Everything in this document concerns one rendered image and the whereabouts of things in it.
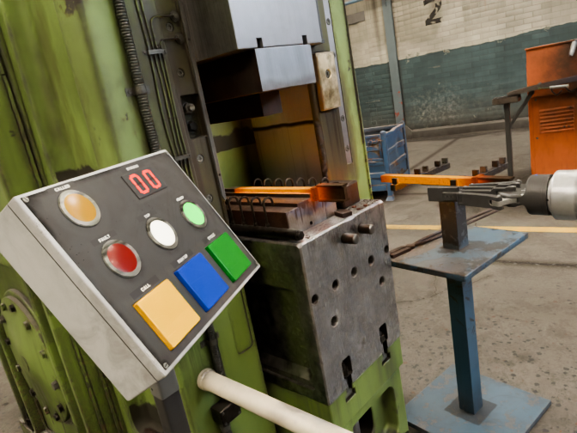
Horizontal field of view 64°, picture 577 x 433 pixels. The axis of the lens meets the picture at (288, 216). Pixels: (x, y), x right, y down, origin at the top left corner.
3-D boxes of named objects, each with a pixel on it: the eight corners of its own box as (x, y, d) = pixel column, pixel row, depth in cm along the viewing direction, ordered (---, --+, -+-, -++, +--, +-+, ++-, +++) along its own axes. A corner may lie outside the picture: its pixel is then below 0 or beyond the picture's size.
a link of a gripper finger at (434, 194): (461, 201, 95) (460, 202, 95) (429, 200, 100) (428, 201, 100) (460, 186, 95) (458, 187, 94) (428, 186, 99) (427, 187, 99)
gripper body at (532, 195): (547, 222, 82) (493, 219, 88) (560, 207, 87) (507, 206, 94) (545, 180, 80) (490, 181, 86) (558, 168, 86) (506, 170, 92)
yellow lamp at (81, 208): (106, 218, 62) (97, 187, 61) (72, 230, 59) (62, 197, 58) (95, 217, 64) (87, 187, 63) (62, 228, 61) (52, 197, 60)
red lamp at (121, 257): (147, 267, 62) (139, 237, 61) (116, 282, 59) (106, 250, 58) (136, 265, 64) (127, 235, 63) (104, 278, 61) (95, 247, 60)
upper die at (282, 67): (316, 82, 119) (310, 44, 117) (263, 91, 106) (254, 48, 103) (215, 102, 148) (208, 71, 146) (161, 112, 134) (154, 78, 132)
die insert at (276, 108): (282, 112, 125) (278, 89, 124) (264, 116, 120) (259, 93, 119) (214, 122, 146) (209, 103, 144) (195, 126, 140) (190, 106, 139)
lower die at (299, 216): (337, 213, 129) (332, 183, 126) (290, 237, 115) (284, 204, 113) (238, 208, 157) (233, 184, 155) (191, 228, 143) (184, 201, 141)
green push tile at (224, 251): (252, 263, 83) (225, 231, 83) (236, 280, 76) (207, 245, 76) (245, 268, 84) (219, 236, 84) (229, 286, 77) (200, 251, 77)
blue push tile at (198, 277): (230, 287, 74) (200, 251, 74) (209, 310, 67) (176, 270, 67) (222, 293, 74) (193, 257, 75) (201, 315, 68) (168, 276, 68)
